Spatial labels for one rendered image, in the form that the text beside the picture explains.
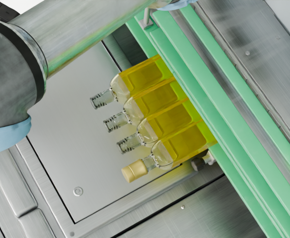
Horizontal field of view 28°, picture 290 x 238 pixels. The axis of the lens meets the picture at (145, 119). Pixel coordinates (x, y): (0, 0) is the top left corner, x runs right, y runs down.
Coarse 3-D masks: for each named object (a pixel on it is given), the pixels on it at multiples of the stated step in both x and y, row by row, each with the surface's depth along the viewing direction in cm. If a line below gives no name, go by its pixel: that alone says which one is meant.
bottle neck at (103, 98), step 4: (104, 92) 127; (108, 92) 127; (112, 92) 127; (96, 96) 126; (100, 96) 126; (104, 96) 126; (108, 96) 126; (112, 96) 127; (92, 100) 126; (96, 100) 126; (100, 100) 126; (104, 100) 126; (108, 100) 127; (112, 100) 127; (92, 104) 128; (96, 104) 126; (100, 104) 126; (104, 104) 127; (96, 108) 126
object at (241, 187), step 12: (132, 24) 139; (144, 36) 138; (144, 48) 137; (216, 144) 129; (216, 156) 128; (228, 168) 127; (240, 180) 126; (240, 192) 125; (252, 204) 124; (264, 216) 123; (264, 228) 122
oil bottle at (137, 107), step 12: (156, 84) 127; (168, 84) 127; (132, 96) 126; (144, 96) 126; (156, 96) 126; (168, 96) 126; (180, 96) 127; (132, 108) 125; (144, 108) 125; (156, 108) 125; (132, 120) 125
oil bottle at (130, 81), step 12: (144, 60) 129; (156, 60) 129; (120, 72) 127; (132, 72) 127; (144, 72) 128; (156, 72) 128; (168, 72) 128; (120, 84) 126; (132, 84) 126; (144, 84) 126; (120, 96) 126
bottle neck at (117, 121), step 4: (120, 112) 126; (124, 112) 126; (112, 116) 126; (116, 116) 125; (120, 116) 125; (124, 116) 125; (104, 120) 125; (108, 120) 125; (112, 120) 125; (116, 120) 125; (120, 120) 125; (124, 120) 125; (128, 120) 126; (104, 124) 126; (108, 124) 124; (112, 124) 125; (116, 124) 125; (120, 124) 125; (124, 124) 126; (108, 128) 124; (112, 128) 125; (116, 128) 126
